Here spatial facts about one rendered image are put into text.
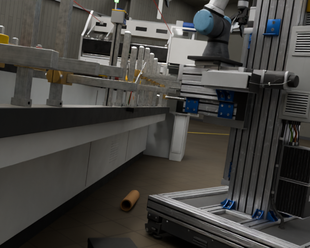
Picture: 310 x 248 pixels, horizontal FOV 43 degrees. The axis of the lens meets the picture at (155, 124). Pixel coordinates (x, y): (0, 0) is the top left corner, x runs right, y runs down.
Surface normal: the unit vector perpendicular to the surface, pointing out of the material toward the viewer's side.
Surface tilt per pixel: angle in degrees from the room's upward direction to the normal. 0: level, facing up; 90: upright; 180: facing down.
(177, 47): 90
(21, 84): 90
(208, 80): 90
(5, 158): 90
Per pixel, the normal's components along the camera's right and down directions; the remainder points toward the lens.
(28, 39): -0.14, 0.04
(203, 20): -0.64, 0.08
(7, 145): 0.98, 0.14
